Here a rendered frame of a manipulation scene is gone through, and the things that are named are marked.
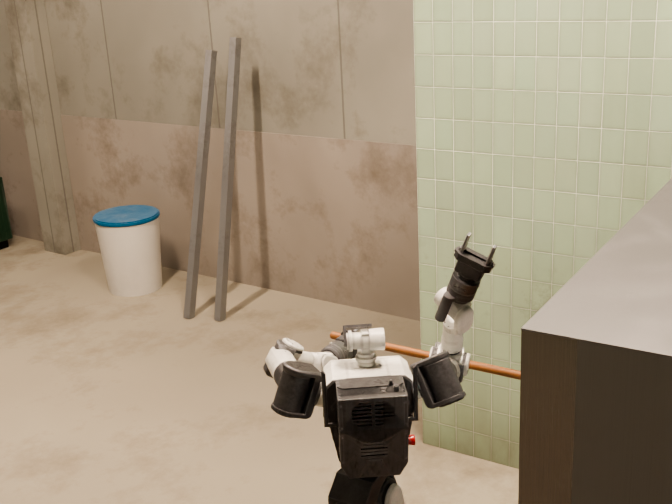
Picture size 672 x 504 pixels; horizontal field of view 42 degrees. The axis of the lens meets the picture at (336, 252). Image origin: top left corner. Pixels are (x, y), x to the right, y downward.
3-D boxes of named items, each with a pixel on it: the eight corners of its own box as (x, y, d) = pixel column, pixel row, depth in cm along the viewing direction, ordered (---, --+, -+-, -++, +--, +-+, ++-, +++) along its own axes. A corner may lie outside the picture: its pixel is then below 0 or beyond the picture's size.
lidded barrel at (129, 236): (181, 282, 747) (173, 209, 726) (135, 303, 706) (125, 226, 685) (136, 272, 777) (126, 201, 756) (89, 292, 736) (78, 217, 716)
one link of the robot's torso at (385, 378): (435, 489, 255) (433, 378, 244) (318, 497, 254) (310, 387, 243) (420, 436, 284) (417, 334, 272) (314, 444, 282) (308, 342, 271)
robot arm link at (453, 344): (469, 320, 283) (466, 354, 298) (438, 314, 285) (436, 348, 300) (463, 346, 277) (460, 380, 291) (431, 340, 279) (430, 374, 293)
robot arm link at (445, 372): (465, 389, 272) (462, 392, 258) (438, 400, 273) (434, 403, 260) (450, 354, 274) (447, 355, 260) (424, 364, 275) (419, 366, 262)
